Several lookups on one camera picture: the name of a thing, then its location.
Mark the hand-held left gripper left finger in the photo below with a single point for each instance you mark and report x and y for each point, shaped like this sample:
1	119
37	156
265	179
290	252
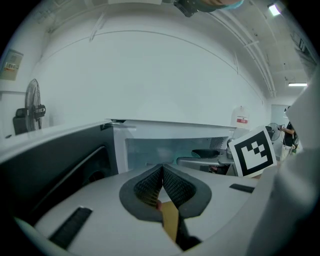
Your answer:
100	212

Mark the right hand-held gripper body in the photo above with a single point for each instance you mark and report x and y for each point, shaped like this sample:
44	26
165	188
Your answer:
252	152

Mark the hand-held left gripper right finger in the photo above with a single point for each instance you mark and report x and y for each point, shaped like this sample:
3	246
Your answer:
212	197

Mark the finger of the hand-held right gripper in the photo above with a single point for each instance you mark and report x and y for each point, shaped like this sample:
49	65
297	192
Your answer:
197	163

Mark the white microwave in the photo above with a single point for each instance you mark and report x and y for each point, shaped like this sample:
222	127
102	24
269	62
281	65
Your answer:
120	150

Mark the black standing fan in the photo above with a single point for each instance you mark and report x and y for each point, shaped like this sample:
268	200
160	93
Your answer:
273	132
33	105

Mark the long ceiling light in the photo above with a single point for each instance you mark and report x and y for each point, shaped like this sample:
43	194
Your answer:
297	84

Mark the white ceiling pipes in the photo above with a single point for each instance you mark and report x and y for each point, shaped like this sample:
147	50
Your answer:
260	60

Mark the black chair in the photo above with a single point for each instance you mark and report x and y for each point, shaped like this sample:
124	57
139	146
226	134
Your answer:
20	122

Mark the square ceiling light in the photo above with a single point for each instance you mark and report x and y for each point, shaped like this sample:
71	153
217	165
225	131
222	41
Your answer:
273	9

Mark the black head-mounted camera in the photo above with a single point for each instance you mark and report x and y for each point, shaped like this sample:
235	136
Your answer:
186	7

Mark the framed wall notice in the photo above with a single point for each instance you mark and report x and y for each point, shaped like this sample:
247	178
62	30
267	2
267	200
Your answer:
10	64

